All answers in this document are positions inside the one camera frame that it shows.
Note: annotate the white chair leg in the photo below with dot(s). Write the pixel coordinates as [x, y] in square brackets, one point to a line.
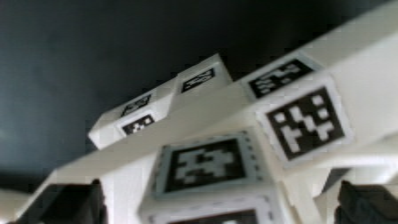
[133, 116]

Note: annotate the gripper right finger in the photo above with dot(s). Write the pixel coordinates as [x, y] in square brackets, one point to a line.
[369, 205]

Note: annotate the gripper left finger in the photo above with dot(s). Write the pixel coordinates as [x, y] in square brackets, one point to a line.
[70, 204]

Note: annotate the white chair leg tagged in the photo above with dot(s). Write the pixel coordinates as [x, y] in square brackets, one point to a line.
[204, 79]

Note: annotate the white tagged cube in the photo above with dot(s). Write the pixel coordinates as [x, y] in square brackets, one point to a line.
[213, 187]

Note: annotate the white chair back frame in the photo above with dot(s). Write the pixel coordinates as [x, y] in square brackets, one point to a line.
[317, 105]

